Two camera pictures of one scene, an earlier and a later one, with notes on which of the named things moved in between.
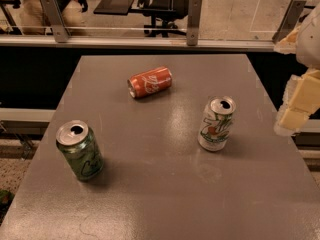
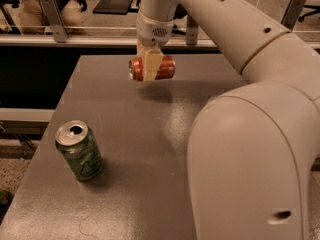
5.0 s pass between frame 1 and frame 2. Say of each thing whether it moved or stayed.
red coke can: moved
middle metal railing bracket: stayed
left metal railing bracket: stayed
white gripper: moved
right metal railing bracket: stayed
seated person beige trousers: stayed
